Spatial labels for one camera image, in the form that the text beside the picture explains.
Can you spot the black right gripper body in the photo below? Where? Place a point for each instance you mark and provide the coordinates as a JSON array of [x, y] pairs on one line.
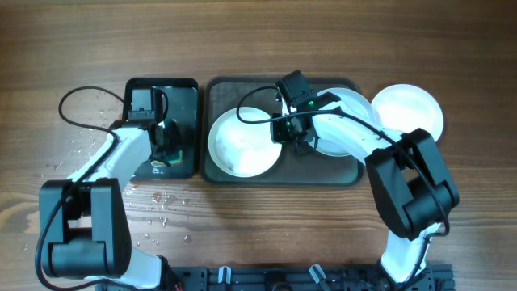
[[283, 132]]

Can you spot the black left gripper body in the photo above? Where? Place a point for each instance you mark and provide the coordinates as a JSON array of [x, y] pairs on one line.
[[170, 137]]

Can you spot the white plate stained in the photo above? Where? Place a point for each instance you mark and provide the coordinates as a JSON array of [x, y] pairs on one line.
[[407, 107], [357, 103], [240, 145]]

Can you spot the white plate front stained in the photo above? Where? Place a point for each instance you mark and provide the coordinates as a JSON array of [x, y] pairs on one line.
[[407, 107]]

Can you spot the green yellow sponge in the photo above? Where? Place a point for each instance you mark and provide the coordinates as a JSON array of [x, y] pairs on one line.
[[169, 160]]

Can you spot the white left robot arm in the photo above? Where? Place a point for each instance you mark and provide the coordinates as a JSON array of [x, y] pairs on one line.
[[84, 232]]

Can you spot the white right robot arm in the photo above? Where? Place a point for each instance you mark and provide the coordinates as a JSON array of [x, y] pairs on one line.
[[411, 185]]

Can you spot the large dark plate tray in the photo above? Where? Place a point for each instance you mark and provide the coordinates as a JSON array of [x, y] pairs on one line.
[[293, 168]]

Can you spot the small dark sponge tray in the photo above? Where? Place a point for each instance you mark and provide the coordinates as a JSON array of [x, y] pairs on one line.
[[186, 105]]

